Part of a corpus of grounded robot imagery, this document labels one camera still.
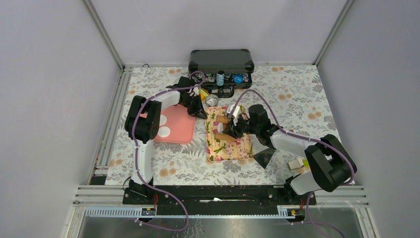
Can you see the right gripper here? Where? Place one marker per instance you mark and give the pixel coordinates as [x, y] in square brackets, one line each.
[233, 132]

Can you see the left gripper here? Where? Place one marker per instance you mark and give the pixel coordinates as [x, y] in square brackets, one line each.
[198, 110]

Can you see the white dough ball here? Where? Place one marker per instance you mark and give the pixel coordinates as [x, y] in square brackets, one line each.
[221, 127]

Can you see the wooden double-ended rolling pin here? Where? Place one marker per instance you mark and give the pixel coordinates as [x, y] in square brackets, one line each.
[223, 136]

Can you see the floral yellow tray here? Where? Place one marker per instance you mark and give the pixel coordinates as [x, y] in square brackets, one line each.
[221, 150]

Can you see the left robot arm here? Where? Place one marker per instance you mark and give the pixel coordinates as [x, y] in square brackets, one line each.
[142, 124]

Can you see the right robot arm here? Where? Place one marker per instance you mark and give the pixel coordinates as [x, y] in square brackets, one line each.
[330, 164]

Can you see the white dough wrapper upper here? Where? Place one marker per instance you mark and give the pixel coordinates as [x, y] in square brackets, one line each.
[162, 120]

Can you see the white dough wrapper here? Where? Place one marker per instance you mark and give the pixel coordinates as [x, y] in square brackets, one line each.
[162, 120]
[164, 132]

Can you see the white dough wrapper lower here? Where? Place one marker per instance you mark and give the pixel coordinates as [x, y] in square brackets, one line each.
[164, 132]

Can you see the orange green sticky notes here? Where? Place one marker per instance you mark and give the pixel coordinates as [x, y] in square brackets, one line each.
[203, 94]

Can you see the pink plastic tray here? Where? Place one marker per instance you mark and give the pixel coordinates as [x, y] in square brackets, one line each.
[180, 123]

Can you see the blue white chip stack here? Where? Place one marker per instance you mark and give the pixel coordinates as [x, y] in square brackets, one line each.
[220, 78]

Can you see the black poker chip case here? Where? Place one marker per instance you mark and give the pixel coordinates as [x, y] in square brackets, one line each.
[231, 61]

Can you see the blue small blind button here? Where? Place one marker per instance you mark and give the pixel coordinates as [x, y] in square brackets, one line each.
[237, 78]

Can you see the white green eraser block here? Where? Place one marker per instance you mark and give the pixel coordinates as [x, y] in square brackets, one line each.
[298, 163]

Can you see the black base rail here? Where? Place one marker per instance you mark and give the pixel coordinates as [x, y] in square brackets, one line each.
[216, 200]

